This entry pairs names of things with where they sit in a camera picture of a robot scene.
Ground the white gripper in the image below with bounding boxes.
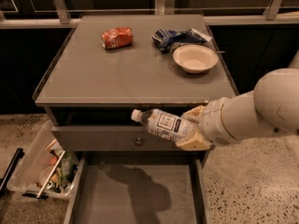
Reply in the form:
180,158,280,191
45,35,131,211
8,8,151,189
176,98,238,151

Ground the clear plastic water bottle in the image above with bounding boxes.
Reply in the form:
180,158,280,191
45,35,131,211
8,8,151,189
131,109,198,142

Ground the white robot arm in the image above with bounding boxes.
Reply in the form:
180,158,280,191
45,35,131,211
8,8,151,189
176,51,299,150

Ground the round metal drawer knob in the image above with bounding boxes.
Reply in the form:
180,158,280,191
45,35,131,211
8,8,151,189
135,137,143,147

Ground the grey drawer cabinet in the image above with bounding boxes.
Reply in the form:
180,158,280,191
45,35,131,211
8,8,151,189
32,13,241,224

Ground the grey open middle drawer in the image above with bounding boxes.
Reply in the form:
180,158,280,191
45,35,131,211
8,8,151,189
64,157,211,224

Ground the grey top drawer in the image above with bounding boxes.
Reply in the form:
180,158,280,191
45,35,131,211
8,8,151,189
50,124,224,152

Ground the white paper bowl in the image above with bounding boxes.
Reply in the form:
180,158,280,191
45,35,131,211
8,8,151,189
173,45,219,74

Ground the blue crumpled chip bag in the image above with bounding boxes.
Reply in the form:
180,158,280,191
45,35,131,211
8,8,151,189
152,28,212,53

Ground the crushed red soda can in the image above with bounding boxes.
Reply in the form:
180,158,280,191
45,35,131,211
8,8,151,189
101,27,133,49

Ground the clear plastic storage bin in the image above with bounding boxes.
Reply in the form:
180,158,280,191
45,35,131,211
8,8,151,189
7,121,77,199

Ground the metal window frame rail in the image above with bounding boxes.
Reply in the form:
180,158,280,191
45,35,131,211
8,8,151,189
1,0,299,29

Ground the black bin lid handle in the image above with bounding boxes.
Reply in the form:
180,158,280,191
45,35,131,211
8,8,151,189
0,147,24,197

